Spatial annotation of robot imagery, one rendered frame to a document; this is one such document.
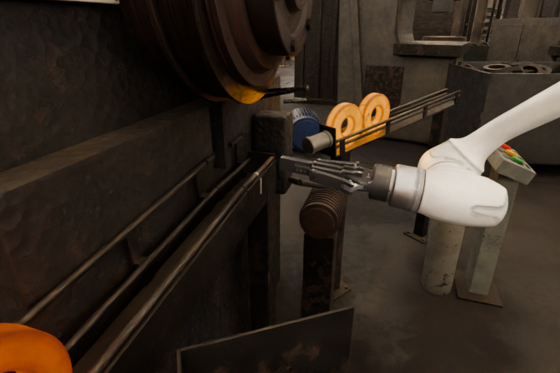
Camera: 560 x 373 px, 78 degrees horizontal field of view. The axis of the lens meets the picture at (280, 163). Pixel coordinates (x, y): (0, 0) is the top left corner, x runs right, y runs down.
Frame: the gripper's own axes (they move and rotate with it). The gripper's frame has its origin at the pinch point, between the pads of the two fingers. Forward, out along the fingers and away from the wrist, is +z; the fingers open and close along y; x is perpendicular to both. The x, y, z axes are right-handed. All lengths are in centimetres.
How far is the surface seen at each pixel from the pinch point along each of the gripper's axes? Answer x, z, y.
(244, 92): 16.0, 10.2, -6.5
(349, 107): 3.3, -5.3, 48.9
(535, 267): -66, -96, 90
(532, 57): 11, -158, 378
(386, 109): 1, -17, 66
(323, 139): -5.9, 0.4, 38.6
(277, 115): 4.7, 11.4, 20.5
